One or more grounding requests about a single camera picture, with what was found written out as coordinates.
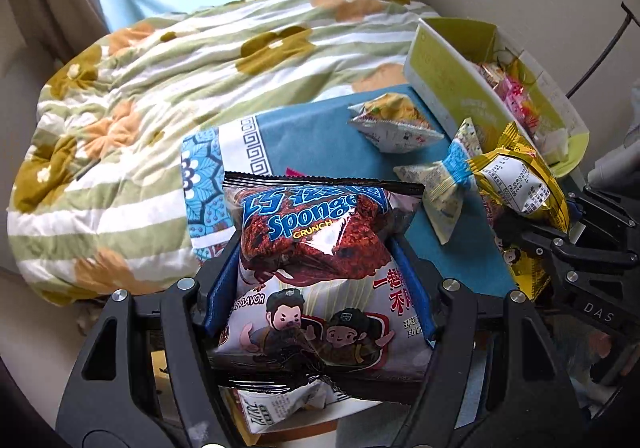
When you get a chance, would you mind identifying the translucent white snack packet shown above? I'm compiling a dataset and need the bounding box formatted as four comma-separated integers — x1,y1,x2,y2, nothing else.
541,127,572,162

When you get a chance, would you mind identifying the yellow snack packet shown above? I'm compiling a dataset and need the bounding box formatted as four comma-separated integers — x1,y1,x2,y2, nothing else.
467,122,572,302

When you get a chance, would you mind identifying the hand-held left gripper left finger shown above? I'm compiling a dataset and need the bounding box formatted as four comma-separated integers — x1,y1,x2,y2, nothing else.
66,227,243,410

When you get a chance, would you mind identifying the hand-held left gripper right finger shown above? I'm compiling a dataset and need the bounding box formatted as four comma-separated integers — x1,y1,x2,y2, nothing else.
391,235,577,420

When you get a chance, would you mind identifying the brown chocolate snack packet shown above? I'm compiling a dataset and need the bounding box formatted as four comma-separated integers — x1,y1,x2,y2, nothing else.
207,171,437,404

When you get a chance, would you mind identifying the blue patterned tablecloth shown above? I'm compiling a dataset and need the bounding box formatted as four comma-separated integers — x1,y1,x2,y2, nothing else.
180,83,524,410

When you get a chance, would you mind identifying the blue-banded white snack packet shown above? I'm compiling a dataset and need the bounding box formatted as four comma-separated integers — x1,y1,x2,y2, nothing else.
394,117,482,245

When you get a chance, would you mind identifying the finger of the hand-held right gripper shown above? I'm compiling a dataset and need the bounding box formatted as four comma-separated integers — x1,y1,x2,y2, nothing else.
566,187,640,240
492,215,567,280

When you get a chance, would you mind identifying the thin black cable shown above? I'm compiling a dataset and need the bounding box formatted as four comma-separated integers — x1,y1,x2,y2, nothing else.
565,2,640,100

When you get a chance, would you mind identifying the green cardboard box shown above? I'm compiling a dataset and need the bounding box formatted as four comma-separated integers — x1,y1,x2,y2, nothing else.
402,17,591,179

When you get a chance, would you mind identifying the floral striped quilt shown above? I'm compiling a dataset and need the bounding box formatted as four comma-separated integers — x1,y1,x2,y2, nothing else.
7,0,441,307

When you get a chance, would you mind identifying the pink snack packet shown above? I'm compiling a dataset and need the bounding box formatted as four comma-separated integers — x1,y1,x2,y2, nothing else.
501,75,540,125

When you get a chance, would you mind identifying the triangular yellow-green snack packet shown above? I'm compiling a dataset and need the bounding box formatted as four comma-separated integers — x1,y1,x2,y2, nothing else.
347,93,447,155

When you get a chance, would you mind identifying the white blue-label snack packet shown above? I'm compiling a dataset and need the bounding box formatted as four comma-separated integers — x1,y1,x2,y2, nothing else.
235,378,334,435

